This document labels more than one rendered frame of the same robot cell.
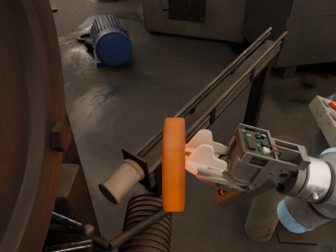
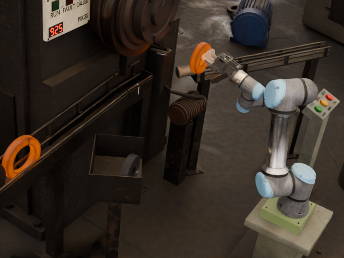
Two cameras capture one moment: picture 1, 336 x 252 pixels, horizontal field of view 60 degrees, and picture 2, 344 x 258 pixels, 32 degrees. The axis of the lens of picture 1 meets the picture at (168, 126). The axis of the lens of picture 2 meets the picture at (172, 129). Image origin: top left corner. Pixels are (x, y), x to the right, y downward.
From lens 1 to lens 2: 2.50 m
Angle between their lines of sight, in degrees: 22
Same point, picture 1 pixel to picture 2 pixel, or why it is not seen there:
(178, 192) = (194, 60)
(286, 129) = not seen: outside the picture
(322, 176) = (241, 76)
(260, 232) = not seen: hidden behind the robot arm
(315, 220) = (242, 100)
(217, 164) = (211, 60)
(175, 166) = (196, 52)
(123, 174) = (187, 67)
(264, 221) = not seen: hidden behind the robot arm
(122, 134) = (216, 95)
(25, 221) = (161, 31)
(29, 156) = (165, 23)
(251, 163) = (219, 61)
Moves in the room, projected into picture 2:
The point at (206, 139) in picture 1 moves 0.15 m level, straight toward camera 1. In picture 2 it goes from (212, 52) to (193, 62)
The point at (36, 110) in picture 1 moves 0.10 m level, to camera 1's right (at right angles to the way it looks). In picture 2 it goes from (169, 17) to (188, 24)
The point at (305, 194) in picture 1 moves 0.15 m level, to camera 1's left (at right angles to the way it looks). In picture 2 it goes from (234, 80) to (206, 69)
